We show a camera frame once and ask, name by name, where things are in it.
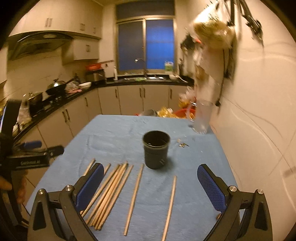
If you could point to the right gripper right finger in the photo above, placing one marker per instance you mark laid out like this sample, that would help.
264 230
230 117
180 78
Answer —
244 215

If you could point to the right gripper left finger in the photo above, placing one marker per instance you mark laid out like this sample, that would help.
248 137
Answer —
56 215

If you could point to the wooden chopstick bundle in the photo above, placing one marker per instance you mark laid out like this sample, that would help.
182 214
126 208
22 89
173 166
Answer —
114 198
107 193
97 194
103 208

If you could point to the black utensil holder cup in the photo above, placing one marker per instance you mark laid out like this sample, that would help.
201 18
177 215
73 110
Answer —
156 145

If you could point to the lower kitchen cabinets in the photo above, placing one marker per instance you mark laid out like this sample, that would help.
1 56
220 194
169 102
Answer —
63 124

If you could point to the kitchen cabinets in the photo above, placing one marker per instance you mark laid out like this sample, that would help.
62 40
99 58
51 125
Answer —
63 124
82 20

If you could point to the upper kitchen cabinets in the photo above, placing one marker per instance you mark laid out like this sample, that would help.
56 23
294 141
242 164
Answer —
82 20

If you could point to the kitchen window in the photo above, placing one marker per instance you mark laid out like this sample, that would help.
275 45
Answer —
145 44

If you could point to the person's left hand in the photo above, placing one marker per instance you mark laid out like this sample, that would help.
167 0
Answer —
20 194

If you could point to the steel pot with lid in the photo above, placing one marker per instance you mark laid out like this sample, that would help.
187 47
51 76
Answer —
34 102

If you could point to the black wok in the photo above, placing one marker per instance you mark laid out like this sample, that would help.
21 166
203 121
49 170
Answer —
57 88

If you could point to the blue towel mat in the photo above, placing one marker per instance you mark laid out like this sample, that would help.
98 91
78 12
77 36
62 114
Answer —
149 197

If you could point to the white bowl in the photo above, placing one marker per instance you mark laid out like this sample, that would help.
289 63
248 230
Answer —
85 86

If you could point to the small metal debris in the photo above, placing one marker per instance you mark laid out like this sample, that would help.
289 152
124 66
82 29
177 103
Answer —
181 143

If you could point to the range hood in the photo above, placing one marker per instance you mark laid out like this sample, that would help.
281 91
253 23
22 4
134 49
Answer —
32 43

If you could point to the steel box with red bowl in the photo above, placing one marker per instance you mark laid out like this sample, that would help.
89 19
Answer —
94 73

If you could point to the clear glass mug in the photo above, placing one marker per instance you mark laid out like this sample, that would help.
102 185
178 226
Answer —
203 111

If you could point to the red plastic basin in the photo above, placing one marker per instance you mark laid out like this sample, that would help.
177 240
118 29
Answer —
182 113

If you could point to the yellow plastic bag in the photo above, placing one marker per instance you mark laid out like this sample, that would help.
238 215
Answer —
166 113

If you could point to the green detergent bottle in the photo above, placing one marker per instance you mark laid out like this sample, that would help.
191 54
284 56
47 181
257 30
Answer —
169 66

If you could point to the plastic bag of noodles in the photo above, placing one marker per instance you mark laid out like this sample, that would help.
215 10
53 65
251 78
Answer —
214 26

